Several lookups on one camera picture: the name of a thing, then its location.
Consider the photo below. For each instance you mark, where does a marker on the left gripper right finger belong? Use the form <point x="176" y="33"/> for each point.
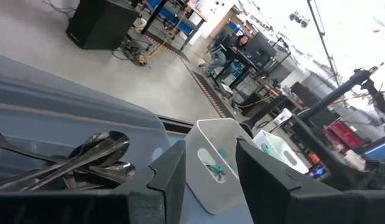
<point x="279" y="202"/>

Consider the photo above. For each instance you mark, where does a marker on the red storage box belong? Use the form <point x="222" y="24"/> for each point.
<point x="344" y="135"/>

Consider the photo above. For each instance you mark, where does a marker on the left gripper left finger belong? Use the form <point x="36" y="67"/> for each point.
<point x="155" y="205"/>

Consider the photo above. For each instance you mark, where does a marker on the grey plastic bin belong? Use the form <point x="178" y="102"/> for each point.
<point x="55" y="102"/>

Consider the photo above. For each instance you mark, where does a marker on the orange object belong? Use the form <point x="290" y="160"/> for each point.
<point x="313" y="158"/>

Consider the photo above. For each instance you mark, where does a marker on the white plastic bin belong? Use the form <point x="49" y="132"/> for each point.
<point x="277" y="155"/>
<point x="211" y="199"/>

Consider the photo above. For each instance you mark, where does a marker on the computer monitor blue screen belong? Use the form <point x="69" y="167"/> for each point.
<point x="382" y="151"/>

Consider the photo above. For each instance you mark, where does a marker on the white box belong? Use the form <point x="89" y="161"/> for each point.
<point x="282" y="116"/>

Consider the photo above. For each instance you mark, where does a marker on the blue workbench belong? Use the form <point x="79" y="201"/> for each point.
<point x="167" y="15"/>

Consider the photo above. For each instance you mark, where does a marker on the person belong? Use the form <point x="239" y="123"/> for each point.
<point x="242" y="40"/>

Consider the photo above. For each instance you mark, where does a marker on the black desktop monitor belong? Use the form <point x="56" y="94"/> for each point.
<point x="260" y="46"/>

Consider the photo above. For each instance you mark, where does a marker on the black equipment case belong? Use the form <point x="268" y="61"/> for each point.
<point x="99" y="25"/>

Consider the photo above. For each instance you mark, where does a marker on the black slanted pole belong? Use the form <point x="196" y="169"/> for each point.
<point x="335" y="95"/>

